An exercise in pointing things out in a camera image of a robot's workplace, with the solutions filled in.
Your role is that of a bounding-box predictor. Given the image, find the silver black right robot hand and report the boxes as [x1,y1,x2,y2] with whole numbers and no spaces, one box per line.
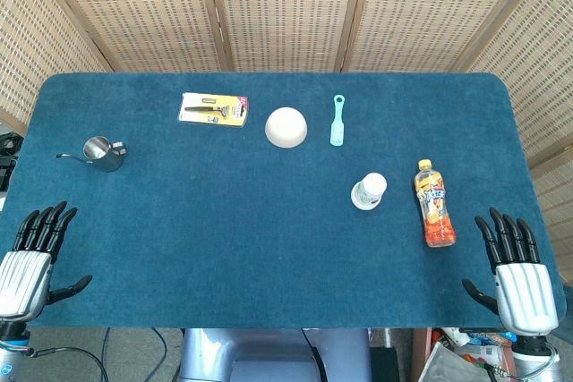
[461,207,560,337]

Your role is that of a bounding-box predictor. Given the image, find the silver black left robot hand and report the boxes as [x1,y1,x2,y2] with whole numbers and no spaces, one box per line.
[0,200,94,323]

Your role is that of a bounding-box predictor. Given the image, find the white cup with blue flower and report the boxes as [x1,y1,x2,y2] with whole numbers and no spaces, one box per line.
[356,172,389,207]

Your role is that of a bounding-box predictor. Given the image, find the colourful snack packets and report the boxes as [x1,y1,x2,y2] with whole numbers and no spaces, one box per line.
[440,327,518,368]

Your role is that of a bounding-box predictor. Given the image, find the grey plastic bag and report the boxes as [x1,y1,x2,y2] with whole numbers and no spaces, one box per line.
[423,340,487,382]

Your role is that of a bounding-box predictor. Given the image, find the brown wooden box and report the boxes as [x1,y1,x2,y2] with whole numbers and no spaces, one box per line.
[410,327,434,382]

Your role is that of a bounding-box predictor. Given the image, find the black equipment beside table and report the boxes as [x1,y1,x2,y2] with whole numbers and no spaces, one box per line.
[0,131,24,191]

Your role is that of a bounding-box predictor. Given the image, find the orange drink bottle yellow cap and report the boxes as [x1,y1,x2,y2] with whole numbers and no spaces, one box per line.
[414,158,458,248]

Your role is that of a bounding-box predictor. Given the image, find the steel gooseneck pour-over kettle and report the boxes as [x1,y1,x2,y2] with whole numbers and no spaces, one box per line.
[56,134,128,174]

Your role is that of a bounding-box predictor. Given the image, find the woven bamboo screen panel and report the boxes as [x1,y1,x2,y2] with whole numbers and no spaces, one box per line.
[33,0,235,73]
[342,0,543,73]
[0,0,114,132]
[204,0,372,73]
[463,0,573,293]

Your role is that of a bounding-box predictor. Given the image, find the blue felt table mat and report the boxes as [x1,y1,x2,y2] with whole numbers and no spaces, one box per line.
[0,72,566,330]

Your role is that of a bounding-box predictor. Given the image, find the grey-blue robot torso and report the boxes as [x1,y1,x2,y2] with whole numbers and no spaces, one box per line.
[177,327,373,382]

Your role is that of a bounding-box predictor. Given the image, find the razor in yellow blister pack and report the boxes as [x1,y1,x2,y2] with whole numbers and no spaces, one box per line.
[177,91,250,129]

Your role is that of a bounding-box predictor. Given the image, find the white round bowl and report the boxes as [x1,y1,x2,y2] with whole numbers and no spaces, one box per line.
[264,106,309,149]

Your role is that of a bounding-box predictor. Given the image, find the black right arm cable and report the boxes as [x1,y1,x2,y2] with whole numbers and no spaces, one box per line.
[483,348,561,382]

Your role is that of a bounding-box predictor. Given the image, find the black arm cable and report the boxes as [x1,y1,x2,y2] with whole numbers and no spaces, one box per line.
[26,344,110,382]
[483,348,561,382]

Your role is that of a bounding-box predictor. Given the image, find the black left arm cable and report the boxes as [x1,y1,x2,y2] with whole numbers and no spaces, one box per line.
[26,344,110,382]

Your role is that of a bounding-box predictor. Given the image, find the black floor cable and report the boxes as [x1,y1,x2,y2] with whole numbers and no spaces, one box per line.
[150,327,170,359]

